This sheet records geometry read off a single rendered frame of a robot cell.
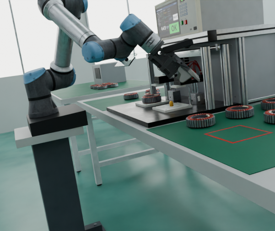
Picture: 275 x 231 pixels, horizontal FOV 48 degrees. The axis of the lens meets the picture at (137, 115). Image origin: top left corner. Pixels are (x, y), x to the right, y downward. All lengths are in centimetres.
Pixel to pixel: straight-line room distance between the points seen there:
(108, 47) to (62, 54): 48
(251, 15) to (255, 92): 39
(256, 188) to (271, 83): 98
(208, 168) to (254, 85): 78
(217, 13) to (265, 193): 104
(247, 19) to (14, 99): 501
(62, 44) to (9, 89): 458
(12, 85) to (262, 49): 507
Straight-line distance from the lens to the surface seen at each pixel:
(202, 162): 89
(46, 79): 162
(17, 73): 609
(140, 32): 116
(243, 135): 107
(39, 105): 160
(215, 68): 164
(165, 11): 179
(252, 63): 156
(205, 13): 154
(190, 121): 120
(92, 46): 113
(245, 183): 76
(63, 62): 162
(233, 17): 163
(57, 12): 132
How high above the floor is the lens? 105
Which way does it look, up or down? 11 degrees down
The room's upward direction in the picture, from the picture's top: 8 degrees counter-clockwise
